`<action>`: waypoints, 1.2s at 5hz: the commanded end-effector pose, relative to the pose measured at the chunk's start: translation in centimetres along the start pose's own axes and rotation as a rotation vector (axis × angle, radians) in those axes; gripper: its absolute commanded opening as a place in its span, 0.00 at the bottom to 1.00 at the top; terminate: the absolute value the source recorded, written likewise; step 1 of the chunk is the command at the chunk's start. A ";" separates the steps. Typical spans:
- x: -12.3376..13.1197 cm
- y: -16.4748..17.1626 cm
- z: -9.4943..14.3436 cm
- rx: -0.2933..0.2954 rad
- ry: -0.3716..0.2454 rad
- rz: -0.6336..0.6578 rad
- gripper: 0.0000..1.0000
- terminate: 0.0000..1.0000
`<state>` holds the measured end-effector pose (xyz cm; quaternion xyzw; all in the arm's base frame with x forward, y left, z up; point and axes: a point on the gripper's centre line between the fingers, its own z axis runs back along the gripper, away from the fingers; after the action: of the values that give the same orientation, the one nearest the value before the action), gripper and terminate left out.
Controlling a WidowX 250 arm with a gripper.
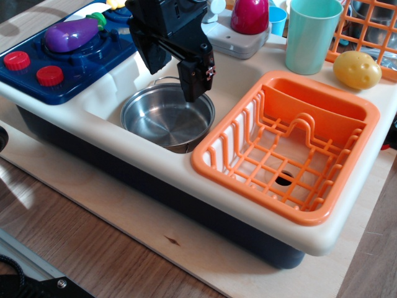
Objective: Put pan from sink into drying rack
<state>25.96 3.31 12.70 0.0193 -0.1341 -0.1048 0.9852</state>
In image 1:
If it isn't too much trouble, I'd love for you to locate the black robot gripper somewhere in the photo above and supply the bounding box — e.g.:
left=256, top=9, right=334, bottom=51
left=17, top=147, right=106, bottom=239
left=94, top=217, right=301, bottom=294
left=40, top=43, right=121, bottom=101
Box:
left=125, top=1, right=216, bottom=102

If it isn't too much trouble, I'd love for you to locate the small stainless steel pan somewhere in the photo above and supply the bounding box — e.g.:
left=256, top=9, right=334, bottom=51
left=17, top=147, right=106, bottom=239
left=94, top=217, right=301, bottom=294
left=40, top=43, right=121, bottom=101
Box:
left=120, top=76, right=215, bottom=153

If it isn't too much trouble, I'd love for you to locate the cream toy kitchen sink unit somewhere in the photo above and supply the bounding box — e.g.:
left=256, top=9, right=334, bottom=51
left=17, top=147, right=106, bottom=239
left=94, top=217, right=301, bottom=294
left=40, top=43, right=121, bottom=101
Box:
left=1, top=35, right=396, bottom=256

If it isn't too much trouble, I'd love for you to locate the orange plastic drying rack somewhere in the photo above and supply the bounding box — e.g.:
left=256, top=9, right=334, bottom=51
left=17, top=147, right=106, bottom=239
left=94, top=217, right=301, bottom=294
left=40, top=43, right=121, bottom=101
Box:
left=191, top=71, right=380, bottom=226

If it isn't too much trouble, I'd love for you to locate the grey toy faucet base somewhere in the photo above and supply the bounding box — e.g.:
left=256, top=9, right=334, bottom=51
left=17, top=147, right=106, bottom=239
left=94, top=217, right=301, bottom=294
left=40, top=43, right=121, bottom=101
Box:
left=202, top=1, right=272, bottom=60

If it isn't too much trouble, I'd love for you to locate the blue toy stove top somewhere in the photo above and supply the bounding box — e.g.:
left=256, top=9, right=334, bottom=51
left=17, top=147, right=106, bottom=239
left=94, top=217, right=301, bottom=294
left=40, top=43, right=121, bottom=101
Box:
left=1, top=1, right=136, bottom=105

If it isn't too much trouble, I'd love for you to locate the magenta plastic cup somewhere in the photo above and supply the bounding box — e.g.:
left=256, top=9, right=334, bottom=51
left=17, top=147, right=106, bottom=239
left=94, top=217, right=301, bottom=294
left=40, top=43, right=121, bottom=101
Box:
left=231, top=0, right=269, bottom=35

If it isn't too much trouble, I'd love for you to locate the small blue plastic cup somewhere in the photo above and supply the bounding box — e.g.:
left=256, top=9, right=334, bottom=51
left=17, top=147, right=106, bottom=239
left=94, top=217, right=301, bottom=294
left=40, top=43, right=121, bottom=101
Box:
left=269, top=6, right=288, bottom=36

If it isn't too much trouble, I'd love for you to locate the purple toy eggplant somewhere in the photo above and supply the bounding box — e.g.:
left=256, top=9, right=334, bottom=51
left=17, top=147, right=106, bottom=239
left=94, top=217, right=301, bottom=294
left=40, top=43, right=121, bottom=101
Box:
left=44, top=12, right=107, bottom=53

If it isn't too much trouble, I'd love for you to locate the red stove knob right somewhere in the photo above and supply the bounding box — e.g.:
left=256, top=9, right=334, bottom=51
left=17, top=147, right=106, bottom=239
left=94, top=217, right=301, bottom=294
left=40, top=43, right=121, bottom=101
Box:
left=36, top=65, right=64, bottom=87

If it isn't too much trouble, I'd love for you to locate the red stove knob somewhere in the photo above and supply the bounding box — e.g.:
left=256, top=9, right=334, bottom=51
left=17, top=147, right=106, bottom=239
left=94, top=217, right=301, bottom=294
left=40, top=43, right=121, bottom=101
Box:
left=3, top=51, right=31, bottom=71
left=36, top=65, right=64, bottom=87

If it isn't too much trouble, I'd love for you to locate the mint green plastic cup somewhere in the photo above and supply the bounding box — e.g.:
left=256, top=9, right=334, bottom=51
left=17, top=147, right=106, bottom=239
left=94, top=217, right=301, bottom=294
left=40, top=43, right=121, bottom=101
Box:
left=285, top=0, right=343, bottom=75

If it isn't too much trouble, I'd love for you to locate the red stove knob left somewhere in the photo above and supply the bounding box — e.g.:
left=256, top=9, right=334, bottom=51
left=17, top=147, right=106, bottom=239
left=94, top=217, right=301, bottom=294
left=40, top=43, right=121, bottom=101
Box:
left=3, top=51, right=31, bottom=71

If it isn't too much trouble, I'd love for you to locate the yellow toy potato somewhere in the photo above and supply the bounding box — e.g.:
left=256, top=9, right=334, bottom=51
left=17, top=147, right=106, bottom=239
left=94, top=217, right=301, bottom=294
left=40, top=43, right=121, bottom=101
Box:
left=333, top=51, right=382, bottom=90

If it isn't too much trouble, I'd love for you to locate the light wooden base board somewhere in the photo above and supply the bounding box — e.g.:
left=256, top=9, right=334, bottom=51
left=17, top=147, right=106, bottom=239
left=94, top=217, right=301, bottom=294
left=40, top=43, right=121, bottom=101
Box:
left=1, top=125, right=396, bottom=297

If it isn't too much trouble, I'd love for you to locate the orange plastic grid basket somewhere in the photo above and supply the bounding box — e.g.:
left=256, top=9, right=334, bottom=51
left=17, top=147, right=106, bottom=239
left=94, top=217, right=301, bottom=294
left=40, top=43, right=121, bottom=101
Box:
left=326, top=1, right=396, bottom=83

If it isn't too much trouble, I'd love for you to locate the black mount bracket with screw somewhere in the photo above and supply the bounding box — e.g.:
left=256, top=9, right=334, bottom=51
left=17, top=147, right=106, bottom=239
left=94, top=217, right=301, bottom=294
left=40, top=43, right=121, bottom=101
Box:
left=1, top=255, right=93, bottom=297

